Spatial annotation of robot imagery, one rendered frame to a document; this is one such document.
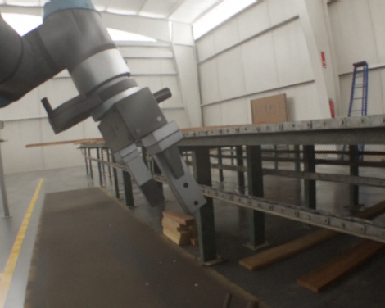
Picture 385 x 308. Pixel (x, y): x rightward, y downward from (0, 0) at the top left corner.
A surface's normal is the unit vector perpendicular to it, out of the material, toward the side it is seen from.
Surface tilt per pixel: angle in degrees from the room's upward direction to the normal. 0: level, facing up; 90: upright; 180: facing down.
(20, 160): 93
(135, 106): 83
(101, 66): 88
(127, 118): 83
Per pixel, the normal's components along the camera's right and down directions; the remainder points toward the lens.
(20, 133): 0.44, -0.03
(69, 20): 0.18, 0.05
